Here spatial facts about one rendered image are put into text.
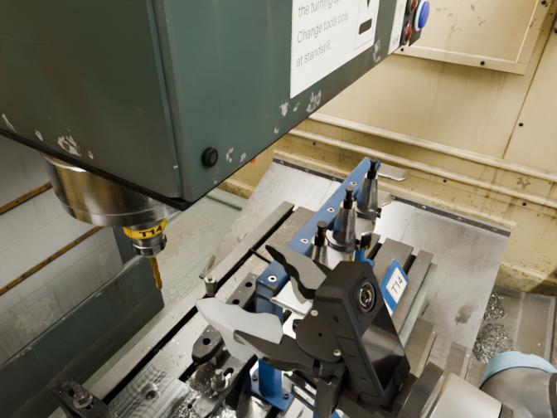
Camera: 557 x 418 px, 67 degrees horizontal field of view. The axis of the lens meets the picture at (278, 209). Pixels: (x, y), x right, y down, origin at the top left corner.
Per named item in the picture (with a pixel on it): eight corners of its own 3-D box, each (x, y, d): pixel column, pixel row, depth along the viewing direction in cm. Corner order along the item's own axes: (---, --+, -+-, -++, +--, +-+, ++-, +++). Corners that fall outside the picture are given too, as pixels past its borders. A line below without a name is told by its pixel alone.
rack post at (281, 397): (297, 391, 86) (304, 294, 68) (284, 413, 82) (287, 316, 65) (257, 368, 90) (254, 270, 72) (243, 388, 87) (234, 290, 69)
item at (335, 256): (354, 258, 74) (355, 255, 73) (341, 276, 70) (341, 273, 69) (318, 244, 76) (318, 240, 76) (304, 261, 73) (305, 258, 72)
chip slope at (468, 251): (486, 286, 147) (512, 230, 132) (434, 473, 99) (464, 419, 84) (273, 206, 184) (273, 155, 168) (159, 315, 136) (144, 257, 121)
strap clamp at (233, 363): (251, 389, 86) (249, 345, 77) (211, 446, 77) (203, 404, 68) (239, 381, 88) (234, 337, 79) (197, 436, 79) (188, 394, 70)
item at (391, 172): (410, 173, 96) (411, 170, 96) (404, 184, 93) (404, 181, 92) (381, 165, 99) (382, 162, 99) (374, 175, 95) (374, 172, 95)
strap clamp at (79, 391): (127, 439, 78) (108, 397, 69) (113, 456, 76) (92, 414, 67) (80, 404, 84) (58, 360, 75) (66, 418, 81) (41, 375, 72)
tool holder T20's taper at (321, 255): (307, 258, 71) (312, 228, 67) (331, 268, 69) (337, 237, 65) (297, 275, 68) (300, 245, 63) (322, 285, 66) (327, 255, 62)
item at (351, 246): (339, 230, 81) (340, 220, 79) (365, 245, 78) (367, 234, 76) (318, 245, 77) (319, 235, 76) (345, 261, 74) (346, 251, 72)
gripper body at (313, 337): (273, 385, 40) (388, 476, 34) (277, 329, 34) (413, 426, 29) (320, 332, 45) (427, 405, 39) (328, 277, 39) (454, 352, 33)
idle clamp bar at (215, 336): (265, 295, 107) (265, 277, 103) (208, 379, 88) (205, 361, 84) (248, 288, 109) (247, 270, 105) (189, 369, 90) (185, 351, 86)
